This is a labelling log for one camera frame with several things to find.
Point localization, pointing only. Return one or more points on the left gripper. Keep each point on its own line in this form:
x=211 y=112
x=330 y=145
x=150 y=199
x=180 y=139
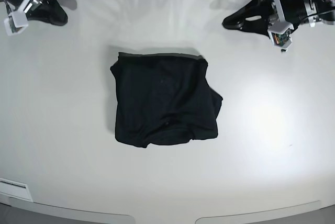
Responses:
x=255 y=16

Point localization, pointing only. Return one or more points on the black T-shirt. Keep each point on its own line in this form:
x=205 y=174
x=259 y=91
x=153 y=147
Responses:
x=164 y=99

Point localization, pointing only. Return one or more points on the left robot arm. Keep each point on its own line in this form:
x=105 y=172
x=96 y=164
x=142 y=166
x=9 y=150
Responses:
x=323 y=12

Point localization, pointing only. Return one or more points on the white label sticker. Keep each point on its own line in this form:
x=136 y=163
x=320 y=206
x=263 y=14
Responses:
x=15 y=190

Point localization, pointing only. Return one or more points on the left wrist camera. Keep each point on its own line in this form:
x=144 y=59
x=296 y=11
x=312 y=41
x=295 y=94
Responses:
x=280 y=34

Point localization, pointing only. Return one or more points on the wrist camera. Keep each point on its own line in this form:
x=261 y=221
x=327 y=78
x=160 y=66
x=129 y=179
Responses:
x=280 y=34
x=15 y=23

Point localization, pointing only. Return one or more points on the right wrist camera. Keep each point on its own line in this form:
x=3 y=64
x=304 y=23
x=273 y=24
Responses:
x=15 y=23

